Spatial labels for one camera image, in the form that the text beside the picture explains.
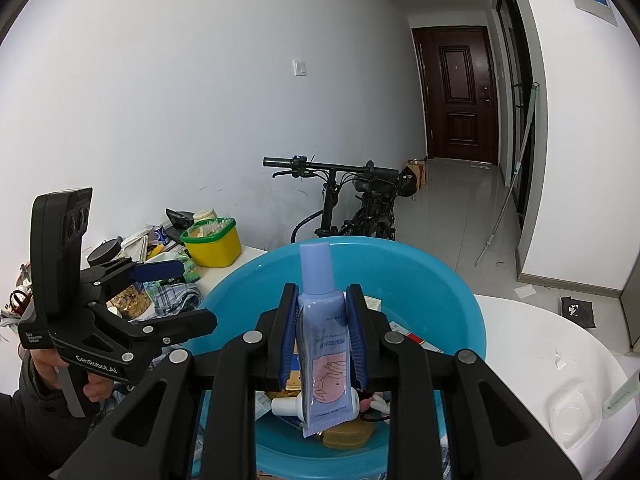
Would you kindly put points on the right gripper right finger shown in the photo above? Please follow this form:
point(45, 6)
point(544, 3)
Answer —
point(458, 398)

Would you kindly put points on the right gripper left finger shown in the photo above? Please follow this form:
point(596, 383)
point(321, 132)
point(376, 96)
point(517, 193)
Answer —
point(194, 410)

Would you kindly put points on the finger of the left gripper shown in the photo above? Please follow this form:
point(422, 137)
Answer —
point(149, 272)
point(148, 337)

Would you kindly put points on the lilac cream tube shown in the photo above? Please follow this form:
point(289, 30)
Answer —
point(323, 344)

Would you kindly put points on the cereal jar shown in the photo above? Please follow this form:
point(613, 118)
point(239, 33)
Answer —
point(129, 304)

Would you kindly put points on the blue plaid shirt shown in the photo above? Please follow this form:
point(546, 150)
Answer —
point(172, 299)

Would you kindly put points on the green tissue box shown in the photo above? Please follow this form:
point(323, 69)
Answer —
point(190, 271)

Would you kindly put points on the yellow green bin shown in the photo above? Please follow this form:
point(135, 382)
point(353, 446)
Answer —
point(213, 243)

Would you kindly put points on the amber soap bar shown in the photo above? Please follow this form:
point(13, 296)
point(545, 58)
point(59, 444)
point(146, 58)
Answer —
point(349, 435)

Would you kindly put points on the blue plastic basin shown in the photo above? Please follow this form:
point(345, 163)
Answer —
point(415, 290)

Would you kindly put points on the clear plastic lid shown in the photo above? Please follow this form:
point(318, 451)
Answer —
point(574, 414)

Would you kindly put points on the black bicycle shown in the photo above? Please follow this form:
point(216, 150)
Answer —
point(356, 200)

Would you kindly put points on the dark brown door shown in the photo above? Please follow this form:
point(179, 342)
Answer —
point(459, 92)

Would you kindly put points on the wall switch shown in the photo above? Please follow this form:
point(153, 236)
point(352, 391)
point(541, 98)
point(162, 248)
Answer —
point(299, 68)

